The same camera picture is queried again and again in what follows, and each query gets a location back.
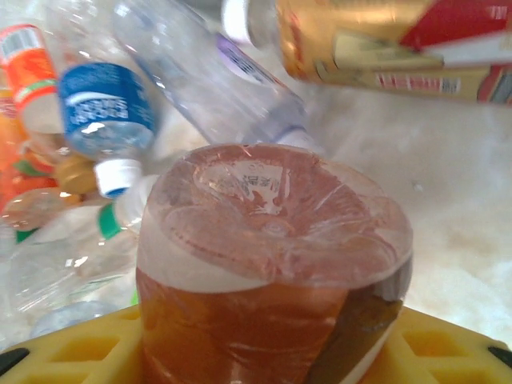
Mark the amber tea plastic bottle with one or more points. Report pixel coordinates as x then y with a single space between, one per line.
260 240

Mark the clear plastic bottle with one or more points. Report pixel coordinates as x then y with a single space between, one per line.
68 316

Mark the orange drink bottle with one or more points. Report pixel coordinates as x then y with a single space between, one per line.
12 160

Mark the clear bottle green label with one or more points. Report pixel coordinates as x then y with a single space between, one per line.
60 264

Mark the tan red label tea bottle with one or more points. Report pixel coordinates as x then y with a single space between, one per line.
360 48

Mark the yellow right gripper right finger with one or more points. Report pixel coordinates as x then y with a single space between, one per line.
440 356

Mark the orange white label bottle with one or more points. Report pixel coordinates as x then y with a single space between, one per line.
28 68

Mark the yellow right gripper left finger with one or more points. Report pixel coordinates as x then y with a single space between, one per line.
72 356

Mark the clear bottle purple label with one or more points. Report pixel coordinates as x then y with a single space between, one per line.
200 80

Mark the clear bottle blue label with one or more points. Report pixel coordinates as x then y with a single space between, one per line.
104 104

